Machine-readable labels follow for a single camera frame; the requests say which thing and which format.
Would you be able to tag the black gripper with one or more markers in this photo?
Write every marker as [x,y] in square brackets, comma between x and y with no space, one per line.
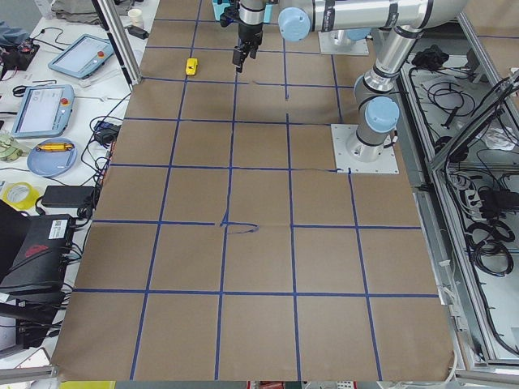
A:
[250,33]

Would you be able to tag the yellow beetle toy car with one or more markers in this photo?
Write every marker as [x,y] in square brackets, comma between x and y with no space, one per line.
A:
[191,66]

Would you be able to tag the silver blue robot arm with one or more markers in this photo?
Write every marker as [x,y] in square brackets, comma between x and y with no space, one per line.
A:
[406,20]

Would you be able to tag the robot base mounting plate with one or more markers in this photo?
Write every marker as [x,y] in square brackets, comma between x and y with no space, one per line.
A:
[353,156]

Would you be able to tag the turquoise plastic bin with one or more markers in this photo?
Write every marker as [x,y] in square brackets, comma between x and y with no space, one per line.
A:
[219,7]

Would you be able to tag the white paper cup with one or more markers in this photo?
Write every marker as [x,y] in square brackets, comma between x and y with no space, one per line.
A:
[136,17]

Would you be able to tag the upper teach pendant tablet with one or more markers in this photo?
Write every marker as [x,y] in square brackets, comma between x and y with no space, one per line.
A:
[83,57]

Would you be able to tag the teach pendant tablet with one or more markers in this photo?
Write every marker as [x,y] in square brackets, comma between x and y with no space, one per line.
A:
[45,112]
[83,57]

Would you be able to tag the lower teach pendant tablet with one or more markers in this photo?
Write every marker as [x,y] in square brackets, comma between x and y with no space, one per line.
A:
[45,112]

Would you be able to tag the orange screwdriver tool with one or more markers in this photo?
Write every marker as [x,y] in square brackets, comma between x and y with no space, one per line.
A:
[55,147]

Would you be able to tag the blue plate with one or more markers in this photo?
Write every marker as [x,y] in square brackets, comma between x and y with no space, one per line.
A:
[51,164]

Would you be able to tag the black power adapter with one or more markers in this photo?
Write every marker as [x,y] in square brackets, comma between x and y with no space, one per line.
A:
[67,196]

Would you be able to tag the yellow tape roll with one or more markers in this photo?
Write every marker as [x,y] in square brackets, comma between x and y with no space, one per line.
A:
[20,195]

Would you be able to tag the black computer box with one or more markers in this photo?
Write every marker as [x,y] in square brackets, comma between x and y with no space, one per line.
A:
[33,250]

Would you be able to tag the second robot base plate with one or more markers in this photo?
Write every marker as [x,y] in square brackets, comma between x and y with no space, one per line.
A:
[340,43]

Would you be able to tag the aluminium frame post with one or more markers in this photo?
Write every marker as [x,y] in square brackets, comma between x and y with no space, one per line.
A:
[112,24]

